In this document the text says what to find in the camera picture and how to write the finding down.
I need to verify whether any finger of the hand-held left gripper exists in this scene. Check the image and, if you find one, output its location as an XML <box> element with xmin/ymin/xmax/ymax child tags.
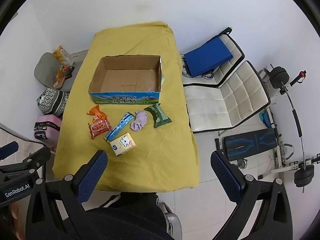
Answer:
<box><xmin>0</xmin><ymin>146</ymin><xmax>52</xmax><ymax>180</ymax></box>
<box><xmin>0</xmin><ymin>141</ymin><xmax>19</xmax><ymax>161</ymax></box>

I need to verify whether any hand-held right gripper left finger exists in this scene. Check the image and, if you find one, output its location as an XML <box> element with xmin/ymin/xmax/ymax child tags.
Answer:
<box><xmin>25</xmin><ymin>150</ymin><xmax>108</xmax><ymax>240</ymax></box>

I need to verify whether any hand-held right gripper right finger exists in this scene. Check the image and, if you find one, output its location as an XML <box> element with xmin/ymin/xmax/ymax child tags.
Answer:
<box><xmin>210</xmin><ymin>150</ymin><xmax>293</xmax><ymax>240</ymax></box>

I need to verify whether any yellow white tissue pack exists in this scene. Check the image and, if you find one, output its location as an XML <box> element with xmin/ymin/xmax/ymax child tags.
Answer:
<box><xmin>110</xmin><ymin>132</ymin><xmax>136</xmax><ymax>157</ymax></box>

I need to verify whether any red snack packet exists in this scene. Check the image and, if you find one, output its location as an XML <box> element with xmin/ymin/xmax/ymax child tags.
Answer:
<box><xmin>88</xmin><ymin>119</ymin><xmax>112</xmax><ymax>140</ymax></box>

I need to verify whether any long blue packet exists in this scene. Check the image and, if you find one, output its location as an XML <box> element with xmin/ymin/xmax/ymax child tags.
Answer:
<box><xmin>104</xmin><ymin>112</ymin><xmax>135</xmax><ymax>143</ymax></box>

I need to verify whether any orange snack packet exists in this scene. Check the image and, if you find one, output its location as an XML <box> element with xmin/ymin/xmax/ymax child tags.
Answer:
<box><xmin>86</xmin><ymin>104</ymin><xmax>108</xmax><ymax>120</ymax></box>

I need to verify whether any purple cloth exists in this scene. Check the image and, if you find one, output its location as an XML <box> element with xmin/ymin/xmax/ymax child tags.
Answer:
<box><xmin>130</xmin><ymin>110</ymin><xmax>148</xmax><ymax>132</ymax></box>

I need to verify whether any green snack packet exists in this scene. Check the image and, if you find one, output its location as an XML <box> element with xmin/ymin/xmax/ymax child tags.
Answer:
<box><xmin>144</xmin><ymin>103</ymin><xmax>172</xmax><ymax>129</ymax></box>

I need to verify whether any cardboard box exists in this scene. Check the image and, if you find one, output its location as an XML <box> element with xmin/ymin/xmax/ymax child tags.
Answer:
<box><xmin>88</xmin><ymin>54</ymin><xmax>166</xmax><ymax>105</ymax></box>

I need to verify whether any pink suitcase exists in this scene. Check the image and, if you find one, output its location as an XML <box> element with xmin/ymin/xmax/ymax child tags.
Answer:
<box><xmin>33</xmin><ymin>115</ymin><xmax>62</xmax><ymax>152</ymax></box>

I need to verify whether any black weight bench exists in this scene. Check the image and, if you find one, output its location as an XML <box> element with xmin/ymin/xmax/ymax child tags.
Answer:
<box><xmin>215</xmin><ymin>65</ymin><xmax>320</xmax><ymax>180</ymax></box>

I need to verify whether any person's dark clothing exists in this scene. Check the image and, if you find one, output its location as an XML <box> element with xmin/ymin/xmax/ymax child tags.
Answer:
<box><xmin>84</xmin><ymin>192</ymin><xmax>174</xmax><ymax>240</ymax></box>

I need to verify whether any black white patterned bag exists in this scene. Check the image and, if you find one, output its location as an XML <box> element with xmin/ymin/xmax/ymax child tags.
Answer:
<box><xmin>36</xmin><ymin>87</ymin><xmax>70</xmax><ymax>117</ymax></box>

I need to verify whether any yellow table cloth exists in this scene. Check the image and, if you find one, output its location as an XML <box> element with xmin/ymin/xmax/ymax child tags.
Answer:
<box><xmin>52</xmin><ymin>21</ymin><xmax>200</xmax><ymax>193</ymax></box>

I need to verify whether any white striped shoe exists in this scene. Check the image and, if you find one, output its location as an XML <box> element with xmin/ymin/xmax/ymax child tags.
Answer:
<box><xmin>160</xmin><ymin>201</ymin><xmax>182</xmax><ymax>240</ymax></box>

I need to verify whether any blue slipper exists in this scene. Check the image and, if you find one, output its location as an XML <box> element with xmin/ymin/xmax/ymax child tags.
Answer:
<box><xmin>259</xmin><ymin>111</ymin><xmax>272</xmax><ymax>128</ymax></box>

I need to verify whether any grey chair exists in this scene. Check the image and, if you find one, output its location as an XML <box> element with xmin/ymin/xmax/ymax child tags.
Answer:
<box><xmin>34</xmin><ymin>52</ymin><xmax>75</xmax><ymax>92</ymax></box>

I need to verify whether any yellow plastic snack bag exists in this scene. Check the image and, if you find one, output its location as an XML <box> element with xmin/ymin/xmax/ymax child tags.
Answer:
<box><xmin>52</xmin><ymin>45</ymin><xmax>71</xmax><ymax>65</ymax></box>

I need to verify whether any white side table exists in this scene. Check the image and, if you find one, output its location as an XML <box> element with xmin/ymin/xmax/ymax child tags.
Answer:
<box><xmin>70</xmin><ymin>49</ymin><xmax>90</xmax><ymax>63</ymax></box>

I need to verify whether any barbell with black plates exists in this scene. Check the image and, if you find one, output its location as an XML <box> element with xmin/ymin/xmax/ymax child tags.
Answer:
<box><xmin>270</xmin><ymin>66</ymin><xmax>316</xmax><ymax>193</ymax></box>

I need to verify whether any blue folding chair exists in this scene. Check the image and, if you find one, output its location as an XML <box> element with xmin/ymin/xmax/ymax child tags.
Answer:
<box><xmin>181</xmin><ymin>27</ymin><xmax>234</xmax><ymax>78</ymax></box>

